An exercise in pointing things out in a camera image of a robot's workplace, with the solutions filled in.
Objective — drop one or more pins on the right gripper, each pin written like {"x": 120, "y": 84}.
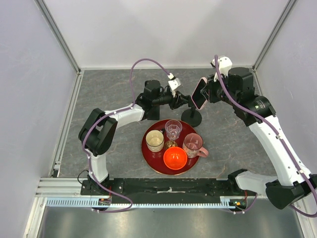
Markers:
{"x": 208, "y": 90}

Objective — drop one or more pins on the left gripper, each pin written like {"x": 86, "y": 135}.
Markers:
{"x": 178, "y": 100}

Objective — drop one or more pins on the pink cased phone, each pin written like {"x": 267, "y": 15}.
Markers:
{"x": 197, "y": 99}

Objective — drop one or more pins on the black round-base clamp stand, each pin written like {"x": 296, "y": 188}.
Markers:
{"x": 192, "y": 117}

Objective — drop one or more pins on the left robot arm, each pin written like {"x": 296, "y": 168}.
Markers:
{"x": 98, "y": 131}

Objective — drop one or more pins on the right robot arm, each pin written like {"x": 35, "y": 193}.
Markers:
{"x": 293, "y": 180}

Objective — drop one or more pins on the black folding phone stand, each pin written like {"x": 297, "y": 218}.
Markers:
{"x": 153, "y": 113}

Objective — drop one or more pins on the clear faceted glass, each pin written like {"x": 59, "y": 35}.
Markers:
{"x": 173, "y": 129}

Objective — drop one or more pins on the pink ghost mug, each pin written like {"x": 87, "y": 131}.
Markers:
{"x": 193, "y": 146}

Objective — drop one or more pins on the cream ceramic cup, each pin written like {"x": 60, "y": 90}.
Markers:
{"x": 155, "y": 140}

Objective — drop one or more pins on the orange bowl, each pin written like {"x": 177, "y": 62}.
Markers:
{"x": 175, "y": 158}

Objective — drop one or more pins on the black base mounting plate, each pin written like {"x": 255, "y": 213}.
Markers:
{"x": 136, "y": 187}

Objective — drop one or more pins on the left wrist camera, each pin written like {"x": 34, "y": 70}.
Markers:
{"x": 174, "y": 84}

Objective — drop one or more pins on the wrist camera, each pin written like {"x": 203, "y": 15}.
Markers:
{"x": 174, "y": 84}
{"x": 224, "y": 65}

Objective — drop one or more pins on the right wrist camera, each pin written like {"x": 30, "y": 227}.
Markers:
{"x": 224, "y": 65}

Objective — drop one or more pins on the grey slotted cable duct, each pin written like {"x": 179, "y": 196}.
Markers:
{"x": 157, "y": 201}

